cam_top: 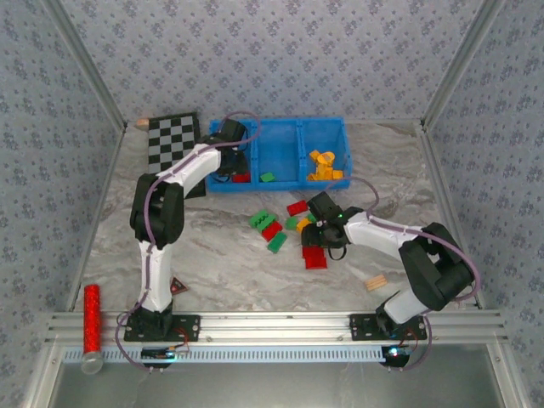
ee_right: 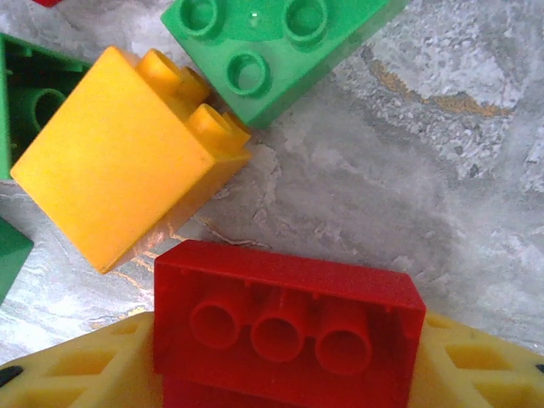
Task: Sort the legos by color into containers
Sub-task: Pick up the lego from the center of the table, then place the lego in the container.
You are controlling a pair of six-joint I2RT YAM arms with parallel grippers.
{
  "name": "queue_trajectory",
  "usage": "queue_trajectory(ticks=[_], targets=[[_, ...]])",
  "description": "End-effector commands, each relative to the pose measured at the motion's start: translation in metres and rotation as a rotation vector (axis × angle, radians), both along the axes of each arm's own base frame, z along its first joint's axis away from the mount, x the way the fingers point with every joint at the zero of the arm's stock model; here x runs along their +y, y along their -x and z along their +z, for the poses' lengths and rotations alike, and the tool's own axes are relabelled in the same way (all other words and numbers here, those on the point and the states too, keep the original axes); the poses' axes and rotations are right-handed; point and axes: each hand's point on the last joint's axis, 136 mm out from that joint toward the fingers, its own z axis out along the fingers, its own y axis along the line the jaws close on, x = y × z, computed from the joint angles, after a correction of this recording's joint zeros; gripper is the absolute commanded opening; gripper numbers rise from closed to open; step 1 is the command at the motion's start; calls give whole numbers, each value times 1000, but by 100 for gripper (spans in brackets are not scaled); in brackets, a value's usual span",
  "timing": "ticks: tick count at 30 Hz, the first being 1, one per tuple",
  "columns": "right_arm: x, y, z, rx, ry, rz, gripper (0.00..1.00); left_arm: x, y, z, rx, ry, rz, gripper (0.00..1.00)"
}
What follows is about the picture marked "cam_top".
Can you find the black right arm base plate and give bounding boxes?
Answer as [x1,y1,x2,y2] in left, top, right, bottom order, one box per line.
[348,313,428,342]

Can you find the blue three-compartment plastic bin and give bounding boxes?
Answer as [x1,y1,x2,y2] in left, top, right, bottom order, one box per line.
[206,116,353,195]

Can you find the red black base wires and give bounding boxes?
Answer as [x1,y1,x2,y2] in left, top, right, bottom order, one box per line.
[401,326,426,349]
[172,326,192,354]

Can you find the aluminium table side rail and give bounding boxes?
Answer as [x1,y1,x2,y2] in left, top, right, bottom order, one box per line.
[65,125,128,314]
[416,122,488,311]

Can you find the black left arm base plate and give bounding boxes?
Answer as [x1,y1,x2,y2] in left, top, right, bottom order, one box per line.
[124,314,201,343]

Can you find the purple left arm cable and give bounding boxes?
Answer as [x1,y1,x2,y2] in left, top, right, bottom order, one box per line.
[115,110,261,375]

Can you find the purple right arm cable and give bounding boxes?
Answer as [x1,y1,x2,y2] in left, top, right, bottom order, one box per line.
[339,176,481,371]

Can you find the red glitter tube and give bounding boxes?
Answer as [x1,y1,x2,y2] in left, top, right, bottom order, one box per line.
[82,284,105,375]

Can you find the red black right base wires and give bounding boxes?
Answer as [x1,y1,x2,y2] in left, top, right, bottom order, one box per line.
[401,326,426,349]

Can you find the aluminium frame post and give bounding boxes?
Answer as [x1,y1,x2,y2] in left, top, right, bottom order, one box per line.
[420,0,509,128]
[40,0,128,131]

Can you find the white slotted cable duct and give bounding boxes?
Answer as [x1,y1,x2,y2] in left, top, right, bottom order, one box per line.
[61,344,390,363]

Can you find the long aluminium base rail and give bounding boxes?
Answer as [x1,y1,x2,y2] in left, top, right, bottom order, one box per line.
[44,309,509,344]

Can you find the red black left base wires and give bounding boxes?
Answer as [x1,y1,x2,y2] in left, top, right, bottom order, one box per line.
[172,326,192,354]

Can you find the black grey folded chessboard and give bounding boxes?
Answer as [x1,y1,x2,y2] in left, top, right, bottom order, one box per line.
[147,111,207,200]

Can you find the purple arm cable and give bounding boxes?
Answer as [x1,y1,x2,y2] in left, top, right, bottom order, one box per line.
[115,110,261,375]
[339,176,481,371]

